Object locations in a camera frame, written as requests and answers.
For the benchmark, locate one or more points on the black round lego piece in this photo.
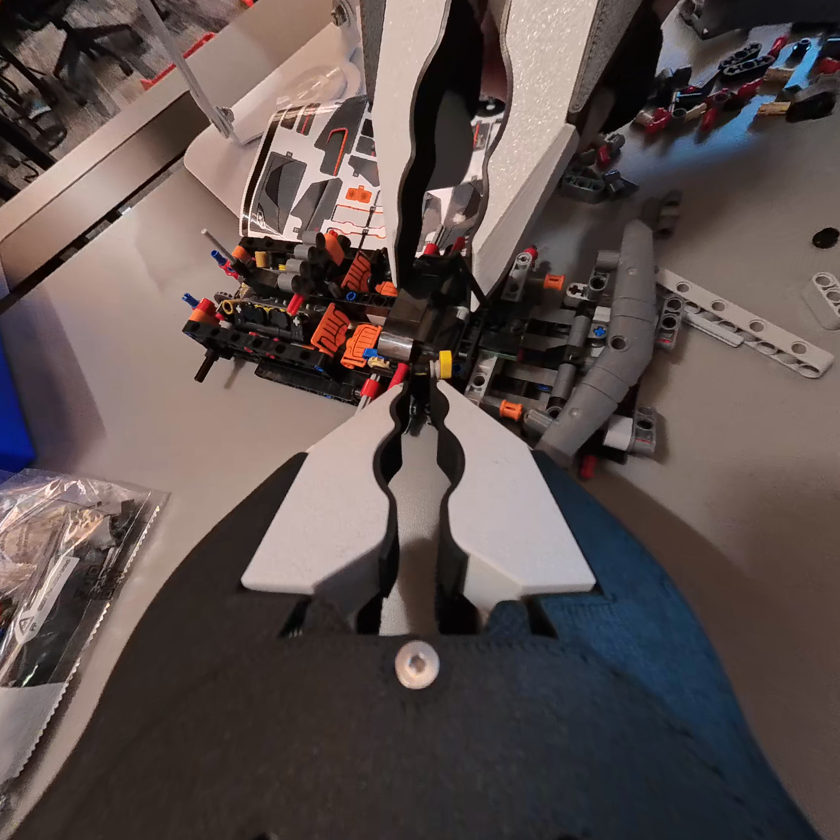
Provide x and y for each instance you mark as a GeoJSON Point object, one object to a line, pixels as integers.
{"type": "Point", "coordinates": [825, 237]}

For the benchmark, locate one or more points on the clear acrylic stand white base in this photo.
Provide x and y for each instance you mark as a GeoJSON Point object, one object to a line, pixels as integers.
{"type": "Point", "coordinates": [216, 157]}

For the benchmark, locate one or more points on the thin light grey lego beam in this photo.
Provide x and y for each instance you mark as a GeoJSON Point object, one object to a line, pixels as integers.
{"type": "Point", "coordinates": [712, 327]}

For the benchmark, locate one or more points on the car sticker sheet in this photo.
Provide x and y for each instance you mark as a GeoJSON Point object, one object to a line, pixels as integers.
{"type": "Point", "coordinates": [295, 177]}

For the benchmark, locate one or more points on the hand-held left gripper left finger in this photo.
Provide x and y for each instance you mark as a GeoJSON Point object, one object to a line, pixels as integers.
{"type": "Point", "coordinates": [315, 518]}

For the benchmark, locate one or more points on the yellow lego bush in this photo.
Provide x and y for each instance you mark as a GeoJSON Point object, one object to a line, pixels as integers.
{"type": "Point", "coordinates": [445, 365]}

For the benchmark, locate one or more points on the clear bag of lego parts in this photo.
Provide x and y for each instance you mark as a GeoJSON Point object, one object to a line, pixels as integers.
{"type": "Point", "coordinates": [59, 558]}

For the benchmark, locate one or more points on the small light grey lego beam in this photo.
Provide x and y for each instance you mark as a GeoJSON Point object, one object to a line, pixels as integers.
{"type": "Point", "coordinates": [825, 287]}

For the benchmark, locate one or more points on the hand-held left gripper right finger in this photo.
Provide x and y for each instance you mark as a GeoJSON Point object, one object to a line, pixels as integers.
{"type": "Point", "coordinates": [518, 525]}

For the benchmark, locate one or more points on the lego car chassis model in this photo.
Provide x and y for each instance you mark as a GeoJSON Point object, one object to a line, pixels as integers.
{"type": "Point", "coordinates": [328, 328]}

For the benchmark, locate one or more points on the black office chair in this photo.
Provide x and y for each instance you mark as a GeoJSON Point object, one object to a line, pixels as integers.
{"type": "Point", "coordinates": [85, 39]}

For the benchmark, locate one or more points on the pile of loose lego pieces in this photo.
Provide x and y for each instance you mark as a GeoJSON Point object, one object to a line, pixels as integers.
{"type": "Point", "coordinates": [741, 62]}

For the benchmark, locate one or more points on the long light grey lego beam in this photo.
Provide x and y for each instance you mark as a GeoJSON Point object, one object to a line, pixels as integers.
{"type": "Point", "coordinates": [736, 315]}

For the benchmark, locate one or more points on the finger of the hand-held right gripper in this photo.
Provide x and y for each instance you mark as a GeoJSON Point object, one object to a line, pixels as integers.
{"type": "Point", "coordinates": [397, 98]}
{"type": "Point", "coordinates": [544, 98]}

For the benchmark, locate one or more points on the cluster of small lego pins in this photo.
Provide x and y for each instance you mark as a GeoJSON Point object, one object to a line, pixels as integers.
{"type": "Point", "coordinates": [584, 184]}

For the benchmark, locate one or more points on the blue plastic bin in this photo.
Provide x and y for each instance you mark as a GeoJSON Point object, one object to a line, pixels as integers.
{"type": "Point", "coordinates": [13, 407]}

